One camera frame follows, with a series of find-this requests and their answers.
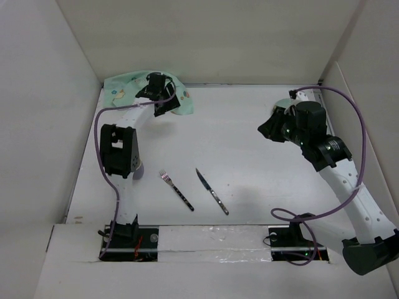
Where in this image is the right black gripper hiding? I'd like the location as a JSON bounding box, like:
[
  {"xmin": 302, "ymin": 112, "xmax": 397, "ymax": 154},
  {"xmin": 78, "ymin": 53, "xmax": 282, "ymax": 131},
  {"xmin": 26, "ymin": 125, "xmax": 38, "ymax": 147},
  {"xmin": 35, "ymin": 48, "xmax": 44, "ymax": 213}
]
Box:
[{"xmin": 257, "ymin": 106, "xmax": 308, "ymax": 148}]

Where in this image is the green cartoon print cloth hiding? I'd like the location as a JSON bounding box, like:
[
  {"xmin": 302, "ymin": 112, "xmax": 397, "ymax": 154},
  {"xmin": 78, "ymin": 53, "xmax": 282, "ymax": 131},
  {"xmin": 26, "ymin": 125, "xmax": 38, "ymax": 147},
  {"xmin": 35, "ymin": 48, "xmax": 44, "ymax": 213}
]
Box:
[{"xmin": 103, "ymin": 70, "xmax": 194, "ymax": 115}]

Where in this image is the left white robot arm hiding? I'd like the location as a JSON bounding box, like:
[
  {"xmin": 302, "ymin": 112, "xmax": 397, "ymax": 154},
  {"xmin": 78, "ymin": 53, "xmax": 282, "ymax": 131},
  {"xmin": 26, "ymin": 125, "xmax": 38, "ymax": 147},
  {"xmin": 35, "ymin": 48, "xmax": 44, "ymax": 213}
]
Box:
[{"xmin": 94, "ymin": 72, "xmax": 181, "ymax": 229}]

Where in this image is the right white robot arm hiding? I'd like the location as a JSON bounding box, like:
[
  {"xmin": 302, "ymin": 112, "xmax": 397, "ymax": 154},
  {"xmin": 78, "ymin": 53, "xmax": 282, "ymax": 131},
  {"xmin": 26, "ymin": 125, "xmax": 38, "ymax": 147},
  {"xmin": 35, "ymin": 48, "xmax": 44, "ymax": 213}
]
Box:
[{"xmin": 257, "ymin": 99, "xmax": 398, "ymax": 276}]

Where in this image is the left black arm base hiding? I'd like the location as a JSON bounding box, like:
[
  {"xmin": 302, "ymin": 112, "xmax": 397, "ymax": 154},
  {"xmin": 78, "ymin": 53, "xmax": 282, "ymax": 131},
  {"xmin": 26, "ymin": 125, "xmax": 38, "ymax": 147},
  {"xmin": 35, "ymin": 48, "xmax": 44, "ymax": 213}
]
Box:
[{"xmin": 97, "ymin": 216, "xmax": 160, "ymax": 262}]

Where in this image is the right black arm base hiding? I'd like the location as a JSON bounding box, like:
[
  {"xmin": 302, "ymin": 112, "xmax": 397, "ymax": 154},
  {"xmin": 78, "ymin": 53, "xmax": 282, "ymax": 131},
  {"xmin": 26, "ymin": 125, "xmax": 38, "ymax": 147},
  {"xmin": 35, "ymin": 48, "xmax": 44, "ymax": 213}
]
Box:
[{"xmin": 263, "ymin": 208, "xmax": 330, "ymax": 267}]

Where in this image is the pale green glass plate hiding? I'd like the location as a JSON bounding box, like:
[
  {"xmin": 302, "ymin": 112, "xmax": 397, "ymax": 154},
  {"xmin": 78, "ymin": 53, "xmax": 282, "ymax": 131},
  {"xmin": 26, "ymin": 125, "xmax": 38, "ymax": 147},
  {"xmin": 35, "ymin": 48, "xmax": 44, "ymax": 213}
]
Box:
[{"xmin": 272, "ymin": 98, "xmax": 300, "ymax": 111}]

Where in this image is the purple mug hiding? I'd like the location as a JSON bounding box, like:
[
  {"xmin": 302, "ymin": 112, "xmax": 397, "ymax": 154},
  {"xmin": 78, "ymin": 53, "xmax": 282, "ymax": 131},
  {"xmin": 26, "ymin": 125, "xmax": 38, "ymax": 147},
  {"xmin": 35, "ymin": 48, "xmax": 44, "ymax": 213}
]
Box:
[{"xmin": 132, "ymin": 161, "xmax": 144, "ymax": 181}]

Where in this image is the silver fork dark handle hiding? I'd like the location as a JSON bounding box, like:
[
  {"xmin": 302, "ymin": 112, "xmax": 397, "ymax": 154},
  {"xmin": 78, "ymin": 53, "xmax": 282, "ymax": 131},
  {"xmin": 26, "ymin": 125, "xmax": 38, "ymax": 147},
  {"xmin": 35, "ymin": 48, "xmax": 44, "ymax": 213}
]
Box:
[{"xmin": 160, "ymin": 170, "xmax": 195, "ymax": 212}]

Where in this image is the silver knife dark handle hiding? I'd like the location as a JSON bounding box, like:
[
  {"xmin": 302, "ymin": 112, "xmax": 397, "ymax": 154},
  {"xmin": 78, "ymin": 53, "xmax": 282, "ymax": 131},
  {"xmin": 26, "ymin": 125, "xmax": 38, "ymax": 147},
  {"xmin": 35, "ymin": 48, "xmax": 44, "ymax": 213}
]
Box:
[{"xmin": 196, "ymin": 168, "xmax": 229, "ymax": 216}]

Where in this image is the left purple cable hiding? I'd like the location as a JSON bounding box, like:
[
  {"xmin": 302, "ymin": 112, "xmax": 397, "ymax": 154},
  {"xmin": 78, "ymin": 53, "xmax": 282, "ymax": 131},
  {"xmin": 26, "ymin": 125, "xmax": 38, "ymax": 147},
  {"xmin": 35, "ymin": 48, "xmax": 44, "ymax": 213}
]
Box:
[{"xmin": 94, "ymin": 83, "xmax": 178, "ymax": 259}]

